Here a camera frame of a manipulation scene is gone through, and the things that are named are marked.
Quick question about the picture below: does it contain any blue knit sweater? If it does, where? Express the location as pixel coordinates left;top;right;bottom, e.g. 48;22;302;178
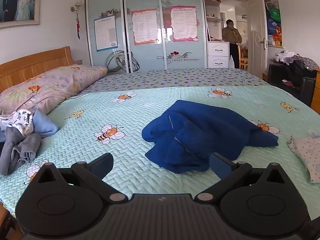
142;100;278;174

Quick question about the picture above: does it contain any clothes pile on stool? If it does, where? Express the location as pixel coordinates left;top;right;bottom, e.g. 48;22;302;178
274;50;319;87

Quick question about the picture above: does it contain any mint quilted bee bedspread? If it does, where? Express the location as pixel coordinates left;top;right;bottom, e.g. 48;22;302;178
1;85;319;218

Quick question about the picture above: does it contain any light blue garment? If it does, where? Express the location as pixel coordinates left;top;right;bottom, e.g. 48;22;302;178
33;109;59;139

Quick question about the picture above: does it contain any grey garment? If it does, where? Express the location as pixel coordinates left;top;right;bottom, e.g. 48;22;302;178
1;127;41;176

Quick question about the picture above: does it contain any white dotted cloth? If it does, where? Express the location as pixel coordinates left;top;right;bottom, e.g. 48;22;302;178
287;131;320;184

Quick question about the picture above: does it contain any white patterned garment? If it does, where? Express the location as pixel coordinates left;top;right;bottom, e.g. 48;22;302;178
1;109;34;137

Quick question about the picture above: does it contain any floral pink pillow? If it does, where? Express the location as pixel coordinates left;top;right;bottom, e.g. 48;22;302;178
1;64;107;115

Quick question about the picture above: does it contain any heart pattern bedsheet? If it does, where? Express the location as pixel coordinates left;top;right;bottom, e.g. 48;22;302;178
80;68;268;94

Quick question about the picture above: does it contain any wooden dresser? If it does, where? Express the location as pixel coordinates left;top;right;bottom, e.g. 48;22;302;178
311;68;320;114

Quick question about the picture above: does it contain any white drawer shelf unit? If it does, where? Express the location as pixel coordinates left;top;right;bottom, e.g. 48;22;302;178
204;0;229;68

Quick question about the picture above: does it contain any white door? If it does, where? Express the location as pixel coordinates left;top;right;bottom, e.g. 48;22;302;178
247;0;267;78

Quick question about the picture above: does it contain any wooden headboard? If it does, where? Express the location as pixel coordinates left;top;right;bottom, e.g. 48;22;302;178
0;46;74;92

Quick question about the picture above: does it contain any person in brown jacket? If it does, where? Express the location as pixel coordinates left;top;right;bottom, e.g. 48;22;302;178
222;19;242;69

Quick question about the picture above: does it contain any shelf niche with bags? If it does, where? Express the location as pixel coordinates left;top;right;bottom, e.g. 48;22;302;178
265;0;283;47

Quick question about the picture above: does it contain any red hanging ornament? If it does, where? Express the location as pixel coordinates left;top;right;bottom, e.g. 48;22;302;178
76;13;80;40

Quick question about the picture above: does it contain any sliding door wardrobe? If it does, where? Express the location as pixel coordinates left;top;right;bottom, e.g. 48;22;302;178
85;0;207;74

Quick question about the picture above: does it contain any framed wedding photo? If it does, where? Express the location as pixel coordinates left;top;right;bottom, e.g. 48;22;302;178
1;0;40;29

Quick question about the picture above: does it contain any coiled hose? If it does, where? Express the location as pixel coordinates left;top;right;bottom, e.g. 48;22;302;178
105;49;141;74

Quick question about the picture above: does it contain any wall lamp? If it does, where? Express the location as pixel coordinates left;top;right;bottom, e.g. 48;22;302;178
70;0;83;13

